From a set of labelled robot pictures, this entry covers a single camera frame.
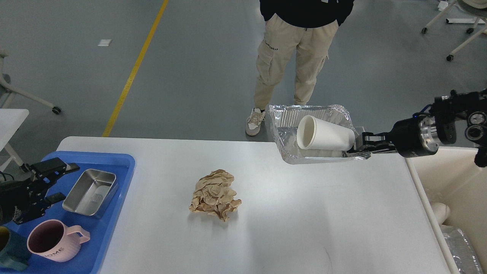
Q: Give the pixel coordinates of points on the white side table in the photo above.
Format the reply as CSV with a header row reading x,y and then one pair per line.
x,y
10,121

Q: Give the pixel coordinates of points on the crumpled brown paper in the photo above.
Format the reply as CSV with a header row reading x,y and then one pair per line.
x,y
214,196

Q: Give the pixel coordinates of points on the pink ribbed mug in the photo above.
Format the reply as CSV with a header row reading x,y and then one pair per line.
x,y
54,240

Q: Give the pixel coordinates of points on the teal mug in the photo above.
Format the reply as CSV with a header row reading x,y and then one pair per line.
x,y
14,253

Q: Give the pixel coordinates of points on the aluminium foil tray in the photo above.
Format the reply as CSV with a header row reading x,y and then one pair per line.
x,y
284,120

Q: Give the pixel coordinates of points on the office chair base left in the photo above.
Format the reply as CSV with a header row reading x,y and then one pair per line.
x,y
9,91

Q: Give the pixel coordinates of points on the square steel tray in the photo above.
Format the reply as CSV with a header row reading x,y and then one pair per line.
x,y
91,193

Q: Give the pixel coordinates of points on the beige plastic bin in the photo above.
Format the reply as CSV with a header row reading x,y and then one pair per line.
x,y
452,178

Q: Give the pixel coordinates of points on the white paper on floor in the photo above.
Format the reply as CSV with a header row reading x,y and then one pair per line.
x,y
104,42

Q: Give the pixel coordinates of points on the white paper cup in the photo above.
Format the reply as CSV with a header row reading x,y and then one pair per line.
x,y
314,133

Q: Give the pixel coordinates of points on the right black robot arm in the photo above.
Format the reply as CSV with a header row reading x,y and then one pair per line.
x,y
470,107

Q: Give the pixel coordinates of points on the blue plastic tray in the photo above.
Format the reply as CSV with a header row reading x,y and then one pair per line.
x,y
90,258

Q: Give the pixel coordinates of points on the foil tray inside bin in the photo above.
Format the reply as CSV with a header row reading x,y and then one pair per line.
x,y
463,253

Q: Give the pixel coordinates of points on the person in black top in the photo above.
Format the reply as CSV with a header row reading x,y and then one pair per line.
x,y
305,28

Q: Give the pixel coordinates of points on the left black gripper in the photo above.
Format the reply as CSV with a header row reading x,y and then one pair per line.
x,y
25,201

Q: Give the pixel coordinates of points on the white cup inside bin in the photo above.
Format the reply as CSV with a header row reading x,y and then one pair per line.
x,y
441,212

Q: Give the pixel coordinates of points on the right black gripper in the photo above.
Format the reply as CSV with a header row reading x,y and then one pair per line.
x,y
413,137

